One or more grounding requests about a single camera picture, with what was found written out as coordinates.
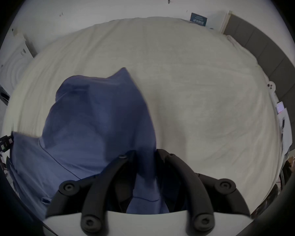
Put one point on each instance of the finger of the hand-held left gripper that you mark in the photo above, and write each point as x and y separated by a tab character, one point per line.
6	141

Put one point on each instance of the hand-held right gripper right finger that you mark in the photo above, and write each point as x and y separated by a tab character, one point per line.
191	188

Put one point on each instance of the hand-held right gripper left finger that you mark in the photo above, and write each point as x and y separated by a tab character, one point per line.
98	193

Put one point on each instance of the dark blue shirt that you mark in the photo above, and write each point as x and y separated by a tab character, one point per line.
95	122

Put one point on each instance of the white washing machine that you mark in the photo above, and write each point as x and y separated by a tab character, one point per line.
16	58

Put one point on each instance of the white flat box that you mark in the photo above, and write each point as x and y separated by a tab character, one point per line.
285	129

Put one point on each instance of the grey padded headboard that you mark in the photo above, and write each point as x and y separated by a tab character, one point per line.
272	55

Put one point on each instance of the blue printed sign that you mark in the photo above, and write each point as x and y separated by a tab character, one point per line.
198	19

